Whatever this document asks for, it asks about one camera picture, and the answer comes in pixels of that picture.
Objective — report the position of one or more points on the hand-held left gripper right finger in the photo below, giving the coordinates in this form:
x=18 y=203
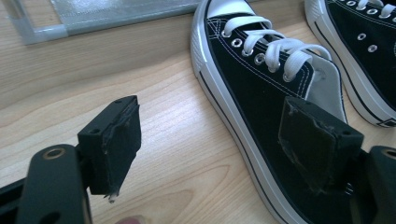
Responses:
x=317 y=146

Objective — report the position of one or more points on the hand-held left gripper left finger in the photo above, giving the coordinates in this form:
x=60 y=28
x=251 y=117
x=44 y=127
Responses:
x=115 y=149

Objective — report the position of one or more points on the silver metal shoe rack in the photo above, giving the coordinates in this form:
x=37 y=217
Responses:
x=109 y=15

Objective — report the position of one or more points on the black canvas sneaker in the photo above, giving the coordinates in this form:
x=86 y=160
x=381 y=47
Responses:
x=373 y=71
x=258 y=102

